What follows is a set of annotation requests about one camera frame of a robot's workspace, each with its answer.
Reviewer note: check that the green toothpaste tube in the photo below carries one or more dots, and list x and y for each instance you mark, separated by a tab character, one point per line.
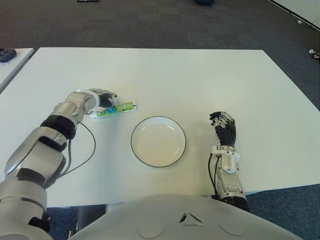
122	108

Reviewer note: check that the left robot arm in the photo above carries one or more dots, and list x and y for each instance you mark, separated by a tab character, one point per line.
37	147

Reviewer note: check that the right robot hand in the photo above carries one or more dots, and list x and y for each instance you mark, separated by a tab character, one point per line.
226	133

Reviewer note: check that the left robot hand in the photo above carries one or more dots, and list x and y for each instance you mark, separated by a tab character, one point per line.
105	96

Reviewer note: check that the small white round floor item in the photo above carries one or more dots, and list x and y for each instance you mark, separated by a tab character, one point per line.
311	51

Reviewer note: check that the white desk with black edge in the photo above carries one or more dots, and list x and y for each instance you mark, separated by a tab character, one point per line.
302	7

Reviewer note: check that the grey robot torso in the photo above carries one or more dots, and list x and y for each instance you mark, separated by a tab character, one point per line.
190	220

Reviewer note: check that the foot in black sandal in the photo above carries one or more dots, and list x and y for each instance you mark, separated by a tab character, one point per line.
316	55

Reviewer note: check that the white plate with black rim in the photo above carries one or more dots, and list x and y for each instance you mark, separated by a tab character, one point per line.
158	141

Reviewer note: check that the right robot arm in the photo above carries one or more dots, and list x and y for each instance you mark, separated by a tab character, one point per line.
228	167

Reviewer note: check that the neighbouring white table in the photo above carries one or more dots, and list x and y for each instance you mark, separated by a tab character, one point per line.
13	72

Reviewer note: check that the black game controller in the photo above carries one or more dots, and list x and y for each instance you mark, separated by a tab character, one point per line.
7	55

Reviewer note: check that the grey table leg panel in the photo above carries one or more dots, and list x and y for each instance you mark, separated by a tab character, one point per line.
91	217

